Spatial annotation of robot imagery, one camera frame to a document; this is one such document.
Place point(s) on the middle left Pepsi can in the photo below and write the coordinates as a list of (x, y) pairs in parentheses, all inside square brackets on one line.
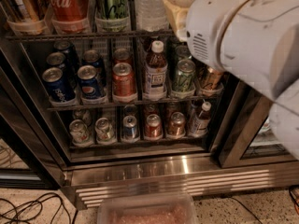
[(59, 60)]

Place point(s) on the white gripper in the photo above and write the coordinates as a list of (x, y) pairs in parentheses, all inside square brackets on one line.
[(207, 25)]

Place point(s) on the front left Pepsi can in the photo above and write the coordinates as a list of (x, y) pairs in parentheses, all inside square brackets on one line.
[(58, 85)]

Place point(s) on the bottom shelf red can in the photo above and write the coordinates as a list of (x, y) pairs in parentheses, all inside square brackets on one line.
[(153, 128)]

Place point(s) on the gold can top shelf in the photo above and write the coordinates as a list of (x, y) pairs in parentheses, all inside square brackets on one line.
[(26, 17)]

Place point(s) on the tea bottle white cap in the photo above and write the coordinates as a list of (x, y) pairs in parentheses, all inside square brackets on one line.
[(155, 69)]

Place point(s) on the orange soda can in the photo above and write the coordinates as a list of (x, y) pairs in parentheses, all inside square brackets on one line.
[(123, 79), (122, 56)]

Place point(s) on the back left Pepsi can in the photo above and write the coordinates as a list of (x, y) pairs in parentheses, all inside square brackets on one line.
[(69, 50)]

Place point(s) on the red Coca-Cola can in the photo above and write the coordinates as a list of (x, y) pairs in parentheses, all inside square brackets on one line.
[(69, 15)]

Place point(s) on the bottom shelf copper can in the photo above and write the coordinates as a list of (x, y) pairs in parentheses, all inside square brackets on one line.
[(176, 125)]

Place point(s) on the back orange soda can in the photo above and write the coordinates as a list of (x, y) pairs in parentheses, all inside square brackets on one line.
[(122, 56)]

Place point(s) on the bottom shelf tea bottle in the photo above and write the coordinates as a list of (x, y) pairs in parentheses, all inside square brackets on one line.
[(199, 120)]

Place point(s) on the front orange soda can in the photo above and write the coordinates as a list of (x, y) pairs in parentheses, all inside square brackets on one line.
[(123, 79)]

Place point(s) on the clear plastic bin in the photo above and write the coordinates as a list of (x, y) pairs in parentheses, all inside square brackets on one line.
[(161, 208)]

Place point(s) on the bottom shelf silver can left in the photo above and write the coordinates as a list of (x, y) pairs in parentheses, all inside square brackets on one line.
[(79, 131)]

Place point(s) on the front gold can middle shelf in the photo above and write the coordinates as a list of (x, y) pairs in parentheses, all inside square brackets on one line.
[(210, 78)]

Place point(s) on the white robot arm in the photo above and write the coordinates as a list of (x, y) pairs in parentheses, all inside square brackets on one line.
[(254, 40)]

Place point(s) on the bottom shelf blue can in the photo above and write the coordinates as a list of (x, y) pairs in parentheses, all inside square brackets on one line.
[(130, 127)]

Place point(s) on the clear water bottle left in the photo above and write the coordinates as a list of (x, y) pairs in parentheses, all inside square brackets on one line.
[(150, 15)]

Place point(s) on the middle green can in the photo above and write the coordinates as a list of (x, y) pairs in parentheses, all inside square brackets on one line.
[(182, 53)]

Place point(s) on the stainless fridge cabinet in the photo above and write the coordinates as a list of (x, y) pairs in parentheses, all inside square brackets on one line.
[(238, 152)]

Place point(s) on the gold can shelf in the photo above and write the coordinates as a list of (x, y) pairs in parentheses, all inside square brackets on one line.
[(26, 17), (210, 78)]

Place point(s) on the bottom shelf green silver can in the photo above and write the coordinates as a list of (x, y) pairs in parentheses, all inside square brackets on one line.
[(104, 130)]

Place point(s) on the front green can middle shelf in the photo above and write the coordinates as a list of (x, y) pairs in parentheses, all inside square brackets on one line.
[(183, 77)]

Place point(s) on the green can top shelf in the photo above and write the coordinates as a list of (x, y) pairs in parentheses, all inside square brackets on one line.
[(113, 14)]

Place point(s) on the pepsi can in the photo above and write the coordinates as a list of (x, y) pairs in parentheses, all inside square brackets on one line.
[(69, 50), (58, 85), (93, 57), (59, 60), (89, 84)]

